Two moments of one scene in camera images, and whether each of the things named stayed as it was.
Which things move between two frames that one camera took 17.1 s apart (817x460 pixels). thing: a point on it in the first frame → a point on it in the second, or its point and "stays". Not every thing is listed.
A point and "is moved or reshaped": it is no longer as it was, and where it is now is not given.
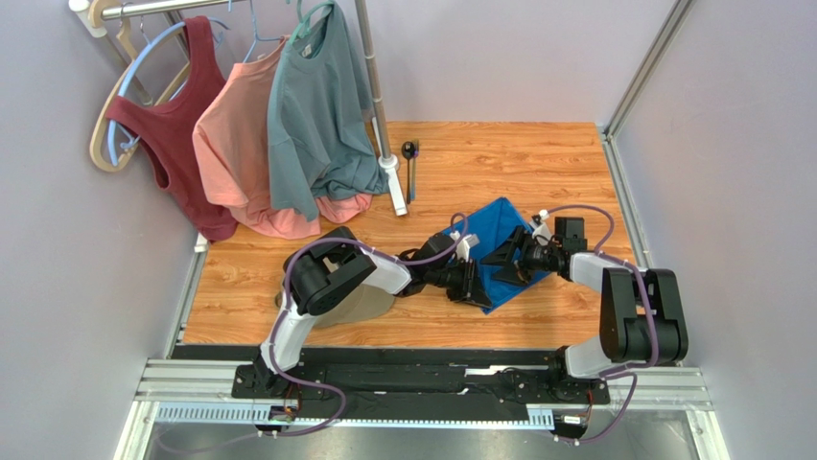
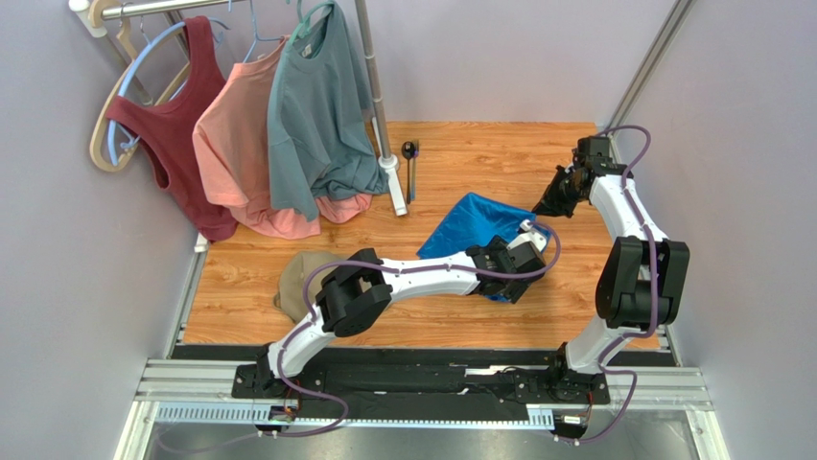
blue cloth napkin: (489, 226) is moved or reshaped
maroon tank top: (166, 130) stays
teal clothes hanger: (302, 27) stays
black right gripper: (521, 253) → (560, 194)
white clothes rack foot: (395, 190) stays
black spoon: (408, 150) stays
